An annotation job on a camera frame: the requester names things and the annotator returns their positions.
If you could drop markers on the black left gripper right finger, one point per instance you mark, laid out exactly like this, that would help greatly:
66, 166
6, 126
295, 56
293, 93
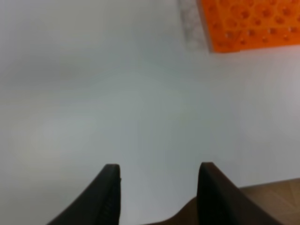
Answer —
220, 202

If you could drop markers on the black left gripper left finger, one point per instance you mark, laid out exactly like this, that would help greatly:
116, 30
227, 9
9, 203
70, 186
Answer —
98, 204

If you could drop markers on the orange test tube rack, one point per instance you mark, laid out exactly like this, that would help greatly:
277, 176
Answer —
237, 25

